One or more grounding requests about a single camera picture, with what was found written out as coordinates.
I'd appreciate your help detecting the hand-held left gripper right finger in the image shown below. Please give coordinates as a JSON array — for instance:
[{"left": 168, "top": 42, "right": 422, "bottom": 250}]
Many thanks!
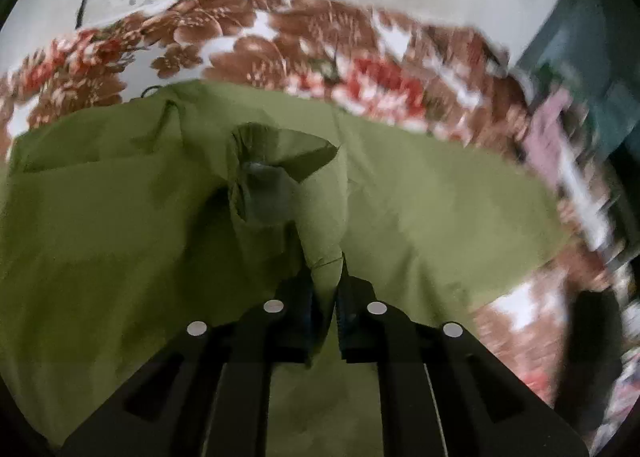
[{"left": 335, "top": 261, "right": 590, "bottom": 457}]

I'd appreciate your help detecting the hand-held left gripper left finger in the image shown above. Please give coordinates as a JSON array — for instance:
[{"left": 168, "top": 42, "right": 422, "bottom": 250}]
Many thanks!
[{"left": 60, "top": 276, "right": 317, "bottom": 457}]

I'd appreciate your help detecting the green garment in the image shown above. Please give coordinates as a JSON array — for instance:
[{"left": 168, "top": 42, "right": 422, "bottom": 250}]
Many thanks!
[{"left": 0, "top": 80, "right": 572, "bottom": 457}]

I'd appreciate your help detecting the pink cloth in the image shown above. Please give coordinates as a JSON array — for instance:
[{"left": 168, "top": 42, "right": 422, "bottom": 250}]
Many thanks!
[{"left": 527, "top": 90, "right": 583, "bottom": 190}]

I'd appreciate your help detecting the floral blanket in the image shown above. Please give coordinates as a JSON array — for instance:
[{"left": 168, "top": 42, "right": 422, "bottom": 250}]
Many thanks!
[{"left": 0, "top": 0, "right": 640, "bottom": 457}]

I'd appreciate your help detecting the dark teal cloth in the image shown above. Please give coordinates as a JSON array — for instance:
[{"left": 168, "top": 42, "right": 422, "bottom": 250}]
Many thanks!
[{"left": 515, "top": 0, "right": 640, "bottom": 164}]

